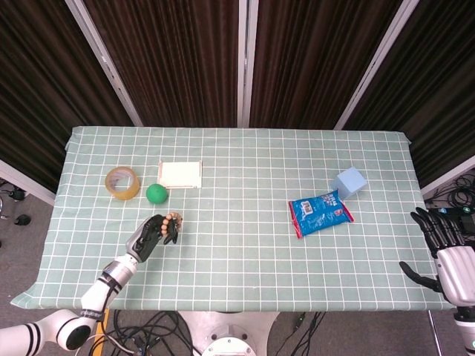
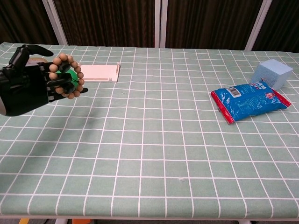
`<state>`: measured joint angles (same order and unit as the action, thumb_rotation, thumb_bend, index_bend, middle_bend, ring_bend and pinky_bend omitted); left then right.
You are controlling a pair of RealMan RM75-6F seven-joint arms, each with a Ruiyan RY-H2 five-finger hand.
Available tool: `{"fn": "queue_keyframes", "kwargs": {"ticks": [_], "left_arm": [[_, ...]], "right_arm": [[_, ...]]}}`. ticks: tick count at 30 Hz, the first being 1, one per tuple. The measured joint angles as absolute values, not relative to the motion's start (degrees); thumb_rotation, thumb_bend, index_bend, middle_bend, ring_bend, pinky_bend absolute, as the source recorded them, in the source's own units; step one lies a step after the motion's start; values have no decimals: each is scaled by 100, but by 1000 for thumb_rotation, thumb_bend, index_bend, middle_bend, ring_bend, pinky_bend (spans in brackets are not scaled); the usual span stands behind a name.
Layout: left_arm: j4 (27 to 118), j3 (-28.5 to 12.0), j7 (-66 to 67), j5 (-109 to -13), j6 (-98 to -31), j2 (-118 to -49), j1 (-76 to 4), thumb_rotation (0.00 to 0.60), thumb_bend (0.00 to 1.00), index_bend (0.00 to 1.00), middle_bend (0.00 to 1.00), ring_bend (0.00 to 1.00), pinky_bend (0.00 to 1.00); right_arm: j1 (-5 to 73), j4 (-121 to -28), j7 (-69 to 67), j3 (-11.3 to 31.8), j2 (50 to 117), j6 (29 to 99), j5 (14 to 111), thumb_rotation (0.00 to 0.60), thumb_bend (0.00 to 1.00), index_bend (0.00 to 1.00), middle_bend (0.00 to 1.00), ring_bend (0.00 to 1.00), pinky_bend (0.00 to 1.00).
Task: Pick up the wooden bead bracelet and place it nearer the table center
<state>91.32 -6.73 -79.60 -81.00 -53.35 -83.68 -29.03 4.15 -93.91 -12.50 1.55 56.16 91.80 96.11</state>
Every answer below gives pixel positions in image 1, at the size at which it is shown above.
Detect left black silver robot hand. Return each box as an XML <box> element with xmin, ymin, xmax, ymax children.
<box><xmin>125</xmin><ymin>214</ymin><xmax>185</xmax><ymax>263</ymax></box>

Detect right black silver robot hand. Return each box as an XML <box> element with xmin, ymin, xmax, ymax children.
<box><xmin>399</xmin><ymin>206</ymin><xmax>475</xmax><ymax>306</ymax></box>

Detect wooden bead bracelet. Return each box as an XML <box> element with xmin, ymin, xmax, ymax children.
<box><xmin>160</xmin><ymin>211</ymin><xmax>185</xmax><ymax>238</ymax></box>

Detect green ball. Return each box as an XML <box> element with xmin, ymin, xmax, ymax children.
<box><xmin>145</xmin><ymin>183</ymin><xmax>169</xmax><ymax>205</ymax></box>

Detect clear packing tape roll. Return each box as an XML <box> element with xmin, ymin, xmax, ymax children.
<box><xmin>104</xmin><ymin>166</ymin><xmax>142</xmax><ymax>201</ymax></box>

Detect black box with green lights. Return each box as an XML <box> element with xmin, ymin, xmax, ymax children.
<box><xmin>432</xmin><ymin>206</ymin><xmax>475</xmax><ymax>237</ymax></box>

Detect thin metal rod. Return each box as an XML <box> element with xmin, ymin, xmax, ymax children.
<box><xmin>427</xmin><ymin>310</ymin><xmax>443</xmax><ymax>356</ymax></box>

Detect white rectangular tray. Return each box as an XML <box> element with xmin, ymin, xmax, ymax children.
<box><xmin>157</xmin><ymin>159</ymin><xmax>203</xmax><ymax>190</ymax></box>

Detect green checked tablecloth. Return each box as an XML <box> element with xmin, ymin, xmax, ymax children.
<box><xmin>10</xmin><ymin>126</ymin><xmax>453</xmax><ymax>312</ymax></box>

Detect yellow floor tape strip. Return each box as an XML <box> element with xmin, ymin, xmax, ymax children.
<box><xmin>95</xmin><ymin>308</ymin><xmax>111</xmax><ymax>356</ymax></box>

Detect light blue foam cube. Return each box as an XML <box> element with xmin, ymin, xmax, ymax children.
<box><xmin>330</xmin><ymin>166</ymin><xmax>368</xmax><ymax>200</ymax></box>

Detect blue red snack bag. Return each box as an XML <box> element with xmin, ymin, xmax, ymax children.
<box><xmin>288</xmin><ymin>189</ymin><xmax>356</xmax><ymax>240</ymax></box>

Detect dark brown ribbed partition panel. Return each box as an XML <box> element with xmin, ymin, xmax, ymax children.
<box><xmin>249</xmin><ymin>0</ymin><xmax>404</xmax><ymax>130</ymax></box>
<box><xmin>83</xmin><ymin>0</ymin><xmax>240</xmax><ymax>128</ymax></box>
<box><xmin>0</xmin><ymin>0</ymin><xmax>135</xmax><ymax>194</ymax></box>
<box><xmin>345</xmin><ymin>0</ymin><xmax>475</xmax><ymax>188</ymax></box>

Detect coiled black cables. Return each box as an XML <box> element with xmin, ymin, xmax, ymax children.
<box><xmin>426</xmin><ymin>172</ymin><xmax>475</xmax><ymax>208</ymax></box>

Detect black floor cable bundle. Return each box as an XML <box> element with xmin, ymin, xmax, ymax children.
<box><xmin>91</xmin><ymin>310</ymin><xmax>196</xmax><ymax>356</ymax></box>

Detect white partition base rail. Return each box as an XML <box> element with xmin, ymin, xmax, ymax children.
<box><xmin>421</xmin><ymin>155</ymin><xmax>475</xmax><ymax>197</ymax></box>
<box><xmin>0</xmin><ymin>159</ymin><xmax>56</xmax><ymax>207</ymax></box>

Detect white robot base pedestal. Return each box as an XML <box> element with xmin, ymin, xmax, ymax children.
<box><xmin>177</xmin><ymin>310</ymin><xmax>279</xmax><ymax>356</ymax></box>

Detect white floor cable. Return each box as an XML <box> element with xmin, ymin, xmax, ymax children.
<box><xmin>87</xmin><ymin>333</ymin><xmax>135</xmax><ymax>354</ymax></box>

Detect black cables with green plug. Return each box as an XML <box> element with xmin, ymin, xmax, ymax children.
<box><xmin>272</xmin><ymin>311</ymin><xmax>327</xmax><ymax>356</ymax></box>

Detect white partition post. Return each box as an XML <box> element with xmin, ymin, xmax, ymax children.
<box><xmin>333</xmin><ymin>0</ymin><xmax>422</xmax><ymax>131</ymax></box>
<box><xmin>65</xmin><ymin>0</ymin><xmax>144</xmax><ymax>128</ymax></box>
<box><xmin>237</xmin><ymin>0</ymin><xmax>259</xmax><ymax>128</ymax></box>

